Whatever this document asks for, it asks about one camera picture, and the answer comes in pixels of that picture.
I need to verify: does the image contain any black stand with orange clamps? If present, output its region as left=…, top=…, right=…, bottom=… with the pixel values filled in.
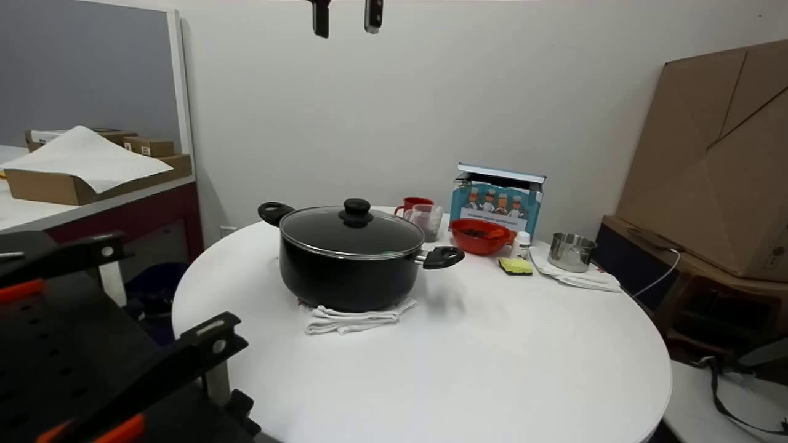
left=0, top=230, right=265, bottom=443

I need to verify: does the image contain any black floor cable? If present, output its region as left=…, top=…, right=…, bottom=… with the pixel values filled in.
left=698, top=354, right=788, bottom=439

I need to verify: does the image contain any grey partition panel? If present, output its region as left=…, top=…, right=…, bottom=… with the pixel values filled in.
left=0, top=0, right=196, bottom=160

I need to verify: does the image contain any red plastic bowl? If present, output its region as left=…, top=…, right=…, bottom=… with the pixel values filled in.
left=449, top=218, right=519, bottom=258

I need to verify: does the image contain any flat cardboard tray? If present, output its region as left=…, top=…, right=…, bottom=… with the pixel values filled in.
left=0, top=154, right=194, bottom=208

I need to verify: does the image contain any large cardboard box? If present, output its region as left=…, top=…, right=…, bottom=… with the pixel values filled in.
left=612, top=37, right=788, bottom=284

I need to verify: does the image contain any dark blue bin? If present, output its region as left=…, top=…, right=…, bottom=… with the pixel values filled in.
left=120, top=258, right=189, bottom=339

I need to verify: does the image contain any black cooking pot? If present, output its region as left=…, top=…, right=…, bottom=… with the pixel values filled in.
left=255, top=199, right=468, bottom=315

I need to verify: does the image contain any small cardboard box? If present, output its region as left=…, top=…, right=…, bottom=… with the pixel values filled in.
left=22, top=125, right=180, bottom=160

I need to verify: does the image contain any dark wooden crate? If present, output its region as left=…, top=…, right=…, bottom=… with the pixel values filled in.
left=594, top=215, right=788, bottom=374

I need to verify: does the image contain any glass pot lid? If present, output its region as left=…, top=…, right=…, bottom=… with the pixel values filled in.
left=279, top=194, right=426, bottom=264

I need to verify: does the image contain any yellow green sponge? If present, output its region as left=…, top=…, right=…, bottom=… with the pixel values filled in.
left=497, top=257, right=537, bottom=279

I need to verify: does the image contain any red brown desk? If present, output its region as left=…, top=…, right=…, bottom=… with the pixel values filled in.
left=0, top=144, right=206, bottom=286

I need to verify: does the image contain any plain white cloth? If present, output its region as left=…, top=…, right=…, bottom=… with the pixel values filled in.
left=530, top=243, right=623, bottom=296

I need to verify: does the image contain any blue printed carton box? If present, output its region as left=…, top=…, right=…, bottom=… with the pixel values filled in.
left=449, top=163, right=547, bottom=246

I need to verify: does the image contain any thin white cable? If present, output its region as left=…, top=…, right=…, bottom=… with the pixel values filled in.
left=629, top=246, right=684, bottom=300

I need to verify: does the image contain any clear measuring cup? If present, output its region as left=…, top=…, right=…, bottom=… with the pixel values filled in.
left=407, top=205, right=445, bottom=243

